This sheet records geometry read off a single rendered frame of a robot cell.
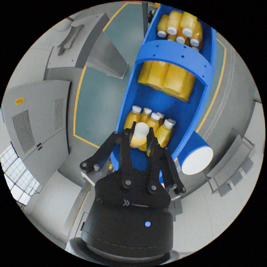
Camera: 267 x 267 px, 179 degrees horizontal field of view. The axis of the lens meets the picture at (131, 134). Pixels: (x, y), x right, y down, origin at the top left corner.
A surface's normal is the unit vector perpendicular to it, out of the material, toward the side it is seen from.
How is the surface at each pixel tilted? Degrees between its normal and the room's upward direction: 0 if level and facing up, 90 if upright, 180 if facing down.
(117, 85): 0
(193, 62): 1
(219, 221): 90
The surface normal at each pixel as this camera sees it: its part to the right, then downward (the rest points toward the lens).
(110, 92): -0.13, 0.46
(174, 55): -0.42, 0.34
